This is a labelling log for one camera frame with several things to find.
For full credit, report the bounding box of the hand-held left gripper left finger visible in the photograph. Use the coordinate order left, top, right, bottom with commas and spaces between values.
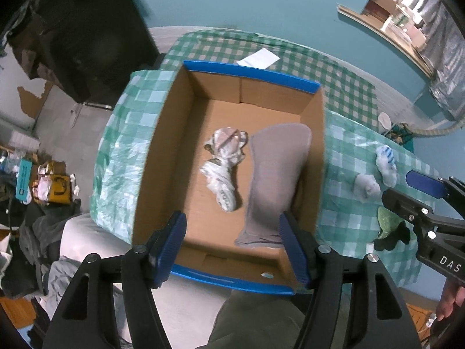
43, 211, 187, 349

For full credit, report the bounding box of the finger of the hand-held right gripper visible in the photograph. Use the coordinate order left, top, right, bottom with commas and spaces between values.
381, 187, 437, 231
405, 170, 465, 201

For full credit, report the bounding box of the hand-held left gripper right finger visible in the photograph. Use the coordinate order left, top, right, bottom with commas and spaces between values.
279, 211, 424, 349

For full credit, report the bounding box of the blue striped white plastic bag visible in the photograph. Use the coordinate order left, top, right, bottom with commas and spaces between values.
374, 145, 398, 188

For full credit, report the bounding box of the grey sock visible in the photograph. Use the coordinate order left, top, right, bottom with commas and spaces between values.
234, 123, 313, 248

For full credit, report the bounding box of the blue-rimmed cardboard box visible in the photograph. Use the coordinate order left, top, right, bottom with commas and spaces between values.
131, 60, 325, 296

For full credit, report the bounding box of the person's right hand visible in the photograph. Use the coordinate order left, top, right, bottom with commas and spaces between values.
435, 280, 465, 322

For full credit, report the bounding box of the green bubble wrap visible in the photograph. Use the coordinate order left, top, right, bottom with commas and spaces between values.
377, 206, 402, 241

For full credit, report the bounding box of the black sock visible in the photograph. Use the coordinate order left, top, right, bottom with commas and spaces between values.
374, 222, 411, 252

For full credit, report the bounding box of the small crumpled white bag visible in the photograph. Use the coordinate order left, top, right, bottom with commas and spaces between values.
354, 173, 381, 204

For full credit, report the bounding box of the crumpled white plastic bag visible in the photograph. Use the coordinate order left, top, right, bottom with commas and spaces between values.
199, 158, 238, 213

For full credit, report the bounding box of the person's olive trouser leg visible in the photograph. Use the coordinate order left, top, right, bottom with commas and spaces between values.
206, 290, 314, 349

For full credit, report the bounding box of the crumpled pinkish plastic bag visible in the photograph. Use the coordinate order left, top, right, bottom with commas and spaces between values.
205, 127, 249, 166

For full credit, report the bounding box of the yellow bag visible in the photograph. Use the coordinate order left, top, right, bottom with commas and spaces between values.
34, 160, 74, 205

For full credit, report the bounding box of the grey clothes pile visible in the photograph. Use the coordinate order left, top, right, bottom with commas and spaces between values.
0, 204, 120, 335

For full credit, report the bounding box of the teal carton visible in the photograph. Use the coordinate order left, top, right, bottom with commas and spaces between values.
16, 159, 34, 205

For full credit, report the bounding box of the white paper slip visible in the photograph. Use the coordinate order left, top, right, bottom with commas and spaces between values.
237, 48, 280, 69

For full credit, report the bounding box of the dark green checked cloth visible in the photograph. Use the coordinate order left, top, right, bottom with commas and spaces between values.
160, 29, 378, 131

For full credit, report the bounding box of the black cabinet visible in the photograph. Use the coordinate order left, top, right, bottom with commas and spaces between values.
7, 0, 160, 104

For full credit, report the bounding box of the teal box with cables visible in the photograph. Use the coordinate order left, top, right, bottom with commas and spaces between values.
385, 124, 418, 150

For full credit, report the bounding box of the striped hose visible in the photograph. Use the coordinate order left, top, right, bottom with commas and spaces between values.
409, 118, 465, 139

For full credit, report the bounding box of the silver foil duct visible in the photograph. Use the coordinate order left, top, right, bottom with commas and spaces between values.
423, 0, 465, 121

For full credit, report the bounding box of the wall mirror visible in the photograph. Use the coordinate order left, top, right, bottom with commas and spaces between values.
337, 0, 448, 79

